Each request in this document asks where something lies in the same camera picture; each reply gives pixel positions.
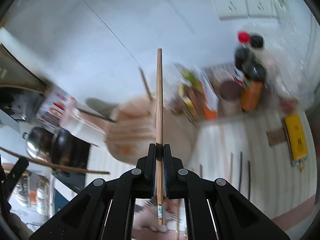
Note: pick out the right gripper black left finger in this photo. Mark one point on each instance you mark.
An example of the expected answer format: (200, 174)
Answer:
(104, 209)

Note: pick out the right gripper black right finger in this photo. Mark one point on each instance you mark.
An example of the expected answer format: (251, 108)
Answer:
(215, 209)

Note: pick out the light wooden chopstick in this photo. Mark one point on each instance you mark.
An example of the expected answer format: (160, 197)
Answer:
(159, 137)

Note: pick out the black frying pan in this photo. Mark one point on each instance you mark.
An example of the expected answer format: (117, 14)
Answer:
(68, 150)

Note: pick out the striped cat table mat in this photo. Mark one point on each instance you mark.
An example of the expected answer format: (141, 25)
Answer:
(237, 149)

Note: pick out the beige utensil holder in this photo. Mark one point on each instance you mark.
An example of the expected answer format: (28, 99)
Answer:
(128, 139)

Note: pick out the small brown card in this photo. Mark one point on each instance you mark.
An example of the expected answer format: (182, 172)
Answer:
(276, 136)

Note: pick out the steel steamer pot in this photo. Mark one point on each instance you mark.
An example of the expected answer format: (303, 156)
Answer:
(38, 143)

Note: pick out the pink white electric kettle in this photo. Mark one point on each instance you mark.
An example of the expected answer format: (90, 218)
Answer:
(82, 122)

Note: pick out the yellow rectangular tool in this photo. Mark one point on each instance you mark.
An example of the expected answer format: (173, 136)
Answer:
(296, 139)

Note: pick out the brown chopstick in holder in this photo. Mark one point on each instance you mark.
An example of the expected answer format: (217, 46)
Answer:
(146, 86)

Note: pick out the red cap sauce bottle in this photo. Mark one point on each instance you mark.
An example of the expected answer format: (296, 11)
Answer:
(242, 50)

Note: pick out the white wall socket panel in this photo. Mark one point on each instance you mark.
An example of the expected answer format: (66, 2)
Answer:
(227, 9)

